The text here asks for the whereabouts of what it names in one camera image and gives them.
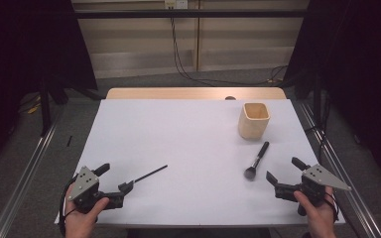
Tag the beige cup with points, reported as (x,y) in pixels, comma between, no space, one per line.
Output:
(249,127)

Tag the black horizontal bar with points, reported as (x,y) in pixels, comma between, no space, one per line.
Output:
(178,13)

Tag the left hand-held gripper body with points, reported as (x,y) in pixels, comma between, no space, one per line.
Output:
(84,185)

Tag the wooden table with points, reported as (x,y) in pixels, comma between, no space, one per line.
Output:
(178,93)

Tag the black stand post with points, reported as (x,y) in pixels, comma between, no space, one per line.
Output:
(45,109)
(317,99)

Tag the white wall socket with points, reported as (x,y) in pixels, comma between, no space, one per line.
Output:
(176,4)

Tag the thin black brush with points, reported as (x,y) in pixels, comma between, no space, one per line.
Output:
(150,173)

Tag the metal floor rail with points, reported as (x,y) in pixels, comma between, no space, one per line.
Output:
(23,185)
(324,145)

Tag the person's right hand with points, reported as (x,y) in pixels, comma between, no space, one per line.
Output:
(320,219)

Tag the black curtain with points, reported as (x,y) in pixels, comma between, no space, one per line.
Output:
(20,49)
(360,66)

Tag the white table mat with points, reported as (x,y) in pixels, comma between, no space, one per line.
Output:
(185,142)

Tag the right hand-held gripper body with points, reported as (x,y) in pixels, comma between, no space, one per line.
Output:
(317,180)

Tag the black makeup brush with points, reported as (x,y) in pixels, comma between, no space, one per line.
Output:
(261,154)

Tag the small black floor item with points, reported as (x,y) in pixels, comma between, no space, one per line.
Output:
(69,141)

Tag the person's left hand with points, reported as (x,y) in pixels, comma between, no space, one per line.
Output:
(79,223)

